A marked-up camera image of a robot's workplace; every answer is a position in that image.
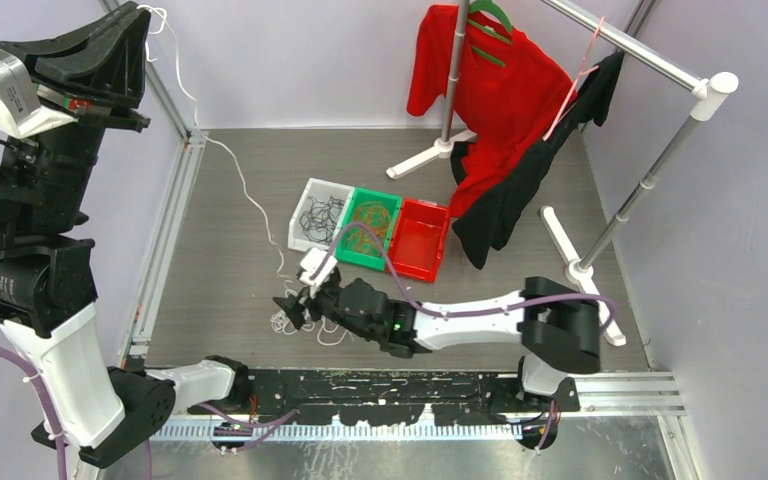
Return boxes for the white thin cable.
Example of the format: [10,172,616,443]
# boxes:
[137,5,355,347]

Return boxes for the metal clothes rack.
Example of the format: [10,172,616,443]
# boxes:
[385,0,740,349]

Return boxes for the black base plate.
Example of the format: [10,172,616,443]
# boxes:
[212,369,581,427]

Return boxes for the green plastic bin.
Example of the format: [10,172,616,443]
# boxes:
[336,188,403,271]

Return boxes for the white plastic bin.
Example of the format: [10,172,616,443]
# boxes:
[287,178,356,252]

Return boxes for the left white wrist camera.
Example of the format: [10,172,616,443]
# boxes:
[0,49,77,139]

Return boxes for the aluminium frame rail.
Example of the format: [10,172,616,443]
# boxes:
[151,372,686,446]

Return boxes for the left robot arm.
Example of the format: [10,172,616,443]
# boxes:
[0,1,253,469]

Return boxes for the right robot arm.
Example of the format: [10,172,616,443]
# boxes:
[273,276,621,411]

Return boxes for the pink clothes hanger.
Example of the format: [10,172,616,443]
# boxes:
[542,16,605,141]

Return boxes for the orange cable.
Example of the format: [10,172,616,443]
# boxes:
[350,203,395,258]
[346,203,395,258]

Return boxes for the red plastic bin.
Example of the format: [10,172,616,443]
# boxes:
[388,198,450,283]

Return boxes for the red t-shirt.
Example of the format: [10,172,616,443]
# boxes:
[406,3,581,213]

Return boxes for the green clothes hanger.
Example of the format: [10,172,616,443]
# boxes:
[467,0,514,45]

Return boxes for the black t-shirt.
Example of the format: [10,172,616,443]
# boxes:
[449,51,625,269]

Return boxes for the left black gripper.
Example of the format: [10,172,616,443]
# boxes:
[6,0,155,227]

